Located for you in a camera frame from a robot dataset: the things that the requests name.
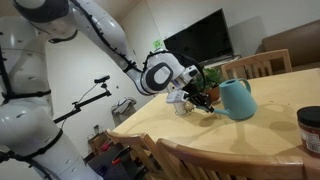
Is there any camera on black stand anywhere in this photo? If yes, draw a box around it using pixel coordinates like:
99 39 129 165
53 75 111 124

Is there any teal plastic watering can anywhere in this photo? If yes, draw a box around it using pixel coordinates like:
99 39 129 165
212 78 257 120

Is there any grey cloth bundle on floor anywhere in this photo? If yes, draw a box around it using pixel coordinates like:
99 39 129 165
111 97 136 116

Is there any wooden chair front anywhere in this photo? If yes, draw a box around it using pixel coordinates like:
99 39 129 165
157 138 320 180

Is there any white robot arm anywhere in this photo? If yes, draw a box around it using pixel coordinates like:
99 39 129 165
0 0 203 180

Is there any green potted plant terracotta pot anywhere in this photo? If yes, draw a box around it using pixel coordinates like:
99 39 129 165
196 68 224 102

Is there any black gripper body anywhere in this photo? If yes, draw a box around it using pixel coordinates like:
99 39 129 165
183 80 203 99

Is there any wooden chair right side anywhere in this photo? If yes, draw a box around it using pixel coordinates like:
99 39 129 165
105 128 168 180

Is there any black flat screen television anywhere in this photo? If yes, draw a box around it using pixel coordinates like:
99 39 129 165
164 9 234 63

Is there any wooden chair by armchair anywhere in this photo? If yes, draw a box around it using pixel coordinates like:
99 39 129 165
221 49 292 79

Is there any dark lidded red jar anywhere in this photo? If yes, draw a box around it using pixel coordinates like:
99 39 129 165
297 106 320 158

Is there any brown leather sofa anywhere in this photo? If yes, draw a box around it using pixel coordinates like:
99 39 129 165
262 20 320 71

